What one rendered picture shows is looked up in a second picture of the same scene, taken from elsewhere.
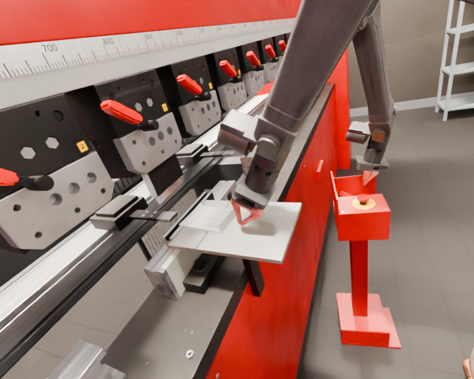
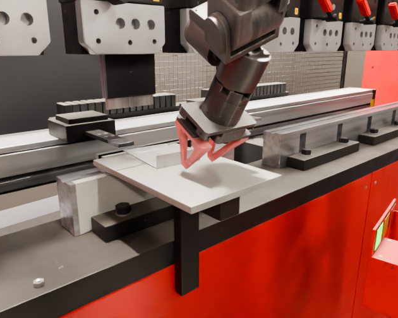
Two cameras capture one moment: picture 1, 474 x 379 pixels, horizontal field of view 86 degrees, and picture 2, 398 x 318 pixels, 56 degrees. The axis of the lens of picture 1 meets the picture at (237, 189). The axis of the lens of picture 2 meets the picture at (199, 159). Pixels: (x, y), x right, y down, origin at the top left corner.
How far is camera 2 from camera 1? 24 cm
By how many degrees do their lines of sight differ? 20
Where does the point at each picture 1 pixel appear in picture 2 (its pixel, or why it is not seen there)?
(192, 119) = not seen: hidden behind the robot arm
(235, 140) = (200, 35)
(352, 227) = (389, 289)
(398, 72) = not seen: outside the picture
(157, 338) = (23, 257)
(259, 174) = (215, 90)
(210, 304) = (103, 253)
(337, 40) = not seen: outside the picture
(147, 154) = (107, 33)
